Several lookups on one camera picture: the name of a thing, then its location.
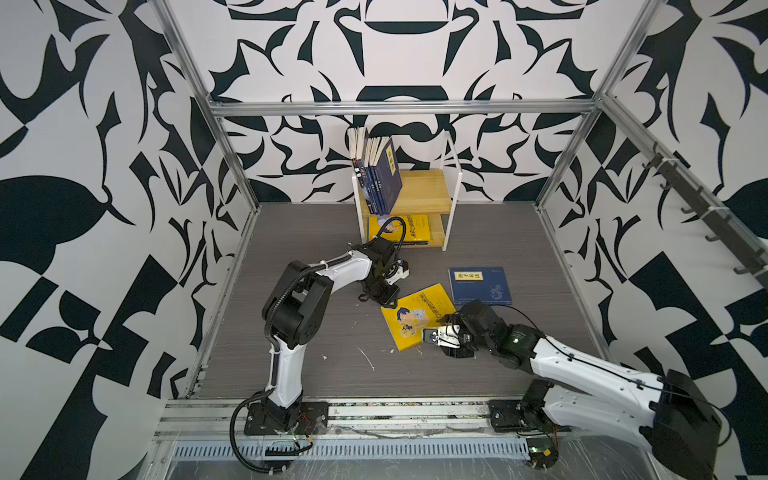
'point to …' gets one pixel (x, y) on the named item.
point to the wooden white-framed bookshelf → (423, 210)
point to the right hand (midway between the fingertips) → (441, 323)
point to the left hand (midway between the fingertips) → (394, 298)
